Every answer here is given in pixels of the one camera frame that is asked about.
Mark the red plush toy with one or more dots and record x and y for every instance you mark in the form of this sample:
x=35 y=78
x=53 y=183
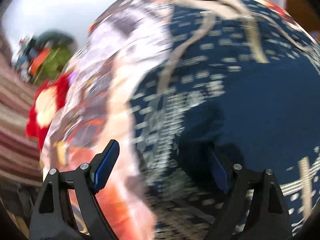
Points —
x=48 y=99

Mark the navy patterned garment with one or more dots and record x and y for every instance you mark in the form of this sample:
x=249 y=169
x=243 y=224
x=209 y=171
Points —
x=238 y=78

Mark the pile of clutter on table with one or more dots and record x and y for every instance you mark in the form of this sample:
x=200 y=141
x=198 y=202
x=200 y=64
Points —
x=30 y=48

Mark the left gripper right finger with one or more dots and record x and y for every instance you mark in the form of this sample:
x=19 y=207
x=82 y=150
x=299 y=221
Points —
x=254 y=207

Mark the printed newspaper-pattern bedspread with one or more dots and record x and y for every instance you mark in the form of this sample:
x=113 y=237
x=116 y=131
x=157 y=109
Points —
x=125 y=42

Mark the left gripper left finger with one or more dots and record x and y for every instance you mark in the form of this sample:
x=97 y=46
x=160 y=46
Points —
x=53 y=217

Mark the green covered side table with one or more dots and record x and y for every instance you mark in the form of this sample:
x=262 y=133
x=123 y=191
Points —
x=49 y=64

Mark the striped pink curtain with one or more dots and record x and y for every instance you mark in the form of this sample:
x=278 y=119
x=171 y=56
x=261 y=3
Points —
x=20 y=158

